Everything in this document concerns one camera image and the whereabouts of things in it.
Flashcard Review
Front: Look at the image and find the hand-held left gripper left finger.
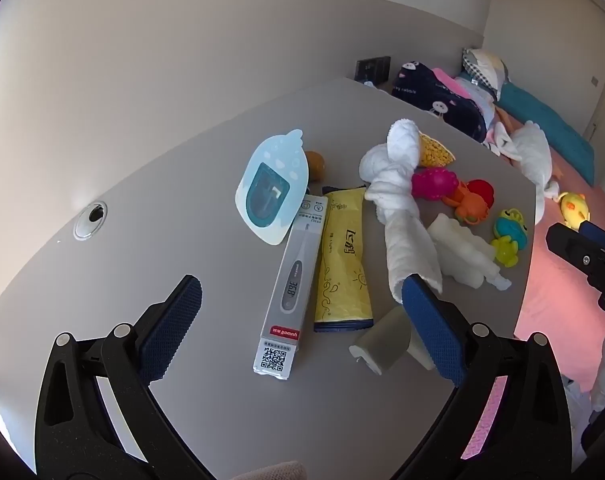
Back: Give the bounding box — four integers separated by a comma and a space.
35, 275, 213, 480

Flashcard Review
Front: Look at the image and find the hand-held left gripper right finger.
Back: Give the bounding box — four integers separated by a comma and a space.
392, 272, 573, 480

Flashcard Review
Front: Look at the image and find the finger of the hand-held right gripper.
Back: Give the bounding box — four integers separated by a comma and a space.
546, 223, 605, 286
579, 219, 605, 256

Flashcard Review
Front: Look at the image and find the white knotted towel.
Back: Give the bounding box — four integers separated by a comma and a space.
359, 117, 443, 306

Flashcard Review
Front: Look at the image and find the orange and red crab toy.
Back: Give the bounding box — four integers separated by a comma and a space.
442, 178, 495, 224

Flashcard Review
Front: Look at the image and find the yellow chick plush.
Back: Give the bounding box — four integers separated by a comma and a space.
556, 191, 590, 231

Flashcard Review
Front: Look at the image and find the green frog toy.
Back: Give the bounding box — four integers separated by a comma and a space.
491, 208, 529, 267

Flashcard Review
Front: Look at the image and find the white ridged plastic toy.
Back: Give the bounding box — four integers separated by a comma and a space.
427, 213, 513, 291

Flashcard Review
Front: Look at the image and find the white cloth on bed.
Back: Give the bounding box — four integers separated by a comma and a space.
487, 120, 563, 198

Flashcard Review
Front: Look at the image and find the yellow tube package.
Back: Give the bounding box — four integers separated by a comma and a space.
313, 186, 374, 333

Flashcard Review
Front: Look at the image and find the teal long cushion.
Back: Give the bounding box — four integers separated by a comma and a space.
497, 81, 595, 186

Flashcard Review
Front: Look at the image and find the grey thermometer box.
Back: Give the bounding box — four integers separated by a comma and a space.
253, 194, 329, 381

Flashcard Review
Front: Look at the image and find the white cartoon cloth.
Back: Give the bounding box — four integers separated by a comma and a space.
483, 122, 513, 157

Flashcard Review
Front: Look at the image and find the pink dinosaur toy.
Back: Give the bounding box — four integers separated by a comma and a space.
411, 167, 458, 202

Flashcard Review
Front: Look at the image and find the blue pacifier blister pack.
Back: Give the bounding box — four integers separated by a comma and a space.
234, 129, 310, 246

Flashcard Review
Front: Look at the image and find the yellow corn cup toy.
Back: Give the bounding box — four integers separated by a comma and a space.
418, 132, 455, 168

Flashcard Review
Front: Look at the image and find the orange bear toy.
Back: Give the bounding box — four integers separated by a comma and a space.
303, 151, 327, 181

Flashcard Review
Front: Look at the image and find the patchwork pillow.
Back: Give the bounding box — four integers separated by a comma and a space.
462, 48, 512, 101

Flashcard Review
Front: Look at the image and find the navy printed blanket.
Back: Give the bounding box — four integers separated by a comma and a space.
391, 60, 489, 142

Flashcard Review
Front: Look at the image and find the pink plush blanket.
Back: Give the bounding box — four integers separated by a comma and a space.
429, 67, 470, 96

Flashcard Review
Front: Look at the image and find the round desk cable grommet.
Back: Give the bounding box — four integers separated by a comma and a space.
73, 201, 107, 239

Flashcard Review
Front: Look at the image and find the black wall socket panel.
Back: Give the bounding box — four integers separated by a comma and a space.
355, 56, 391, 82

